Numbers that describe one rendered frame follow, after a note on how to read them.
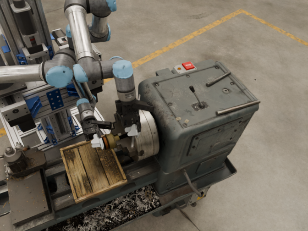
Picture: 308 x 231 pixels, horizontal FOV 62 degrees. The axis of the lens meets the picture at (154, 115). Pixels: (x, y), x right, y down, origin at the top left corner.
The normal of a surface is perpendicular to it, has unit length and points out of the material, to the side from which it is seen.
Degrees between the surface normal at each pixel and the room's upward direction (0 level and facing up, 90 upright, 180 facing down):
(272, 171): 0
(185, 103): 0
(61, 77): 89
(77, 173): 0
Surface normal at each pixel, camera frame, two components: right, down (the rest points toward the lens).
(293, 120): 0.08, -0.63
